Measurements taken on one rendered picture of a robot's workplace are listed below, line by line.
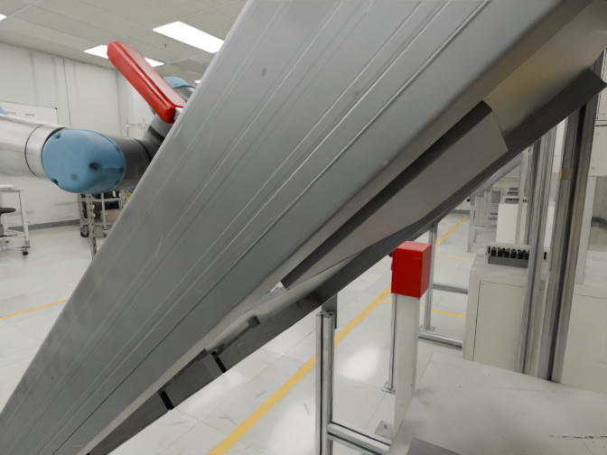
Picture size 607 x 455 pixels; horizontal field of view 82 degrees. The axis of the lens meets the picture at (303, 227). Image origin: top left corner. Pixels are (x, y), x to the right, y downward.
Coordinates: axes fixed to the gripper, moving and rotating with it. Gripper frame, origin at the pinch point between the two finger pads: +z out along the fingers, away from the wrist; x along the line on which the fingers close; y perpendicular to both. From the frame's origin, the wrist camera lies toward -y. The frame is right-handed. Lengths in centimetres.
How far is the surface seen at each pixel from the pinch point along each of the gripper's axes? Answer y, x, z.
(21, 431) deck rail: -9.9, -31.9, 0.2
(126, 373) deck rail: 4.3, -32.0, 6.4
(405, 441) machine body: -20.2, 7.9, 26.4
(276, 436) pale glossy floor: -105, 59, 10
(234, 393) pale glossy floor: -123, 71, -17
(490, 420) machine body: -14.3, 19.5, 35.4
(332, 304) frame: -33, 42, 0
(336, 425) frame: -59, 40, 21
